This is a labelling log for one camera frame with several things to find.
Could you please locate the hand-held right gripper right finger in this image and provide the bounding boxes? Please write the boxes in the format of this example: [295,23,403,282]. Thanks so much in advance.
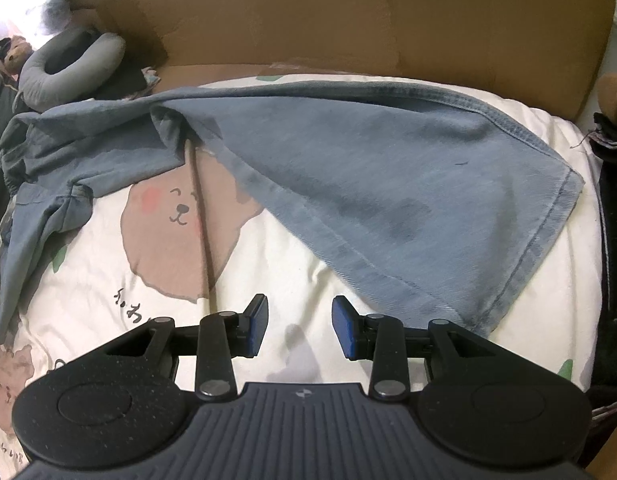
[331,296,494,402]

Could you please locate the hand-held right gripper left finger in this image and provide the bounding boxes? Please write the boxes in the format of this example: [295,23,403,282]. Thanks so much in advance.
[106,294,269,402]

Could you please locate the brown sweater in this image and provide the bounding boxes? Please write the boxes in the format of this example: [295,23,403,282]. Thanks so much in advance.
[597,72,617,128]

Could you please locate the grey U-shaped neck pillow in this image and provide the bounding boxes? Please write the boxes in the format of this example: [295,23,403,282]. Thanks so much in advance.
[17,27,126,111]

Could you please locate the flattened brown cardboard sheet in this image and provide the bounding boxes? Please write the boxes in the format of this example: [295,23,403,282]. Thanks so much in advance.
[68,0,617,121]

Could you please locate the dark patterned cloth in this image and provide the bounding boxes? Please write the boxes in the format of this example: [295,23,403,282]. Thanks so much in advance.
[585,112,617,461]

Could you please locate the brown teddy bear plush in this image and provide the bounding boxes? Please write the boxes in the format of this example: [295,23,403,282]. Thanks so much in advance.
[0,35,36,73]

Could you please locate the blue denim pants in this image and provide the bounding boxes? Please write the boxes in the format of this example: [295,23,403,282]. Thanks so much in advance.
[0,80,584,341]

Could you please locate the cream bear print blanket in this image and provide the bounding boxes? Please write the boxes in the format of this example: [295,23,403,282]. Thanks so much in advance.
[0,72,606,466]

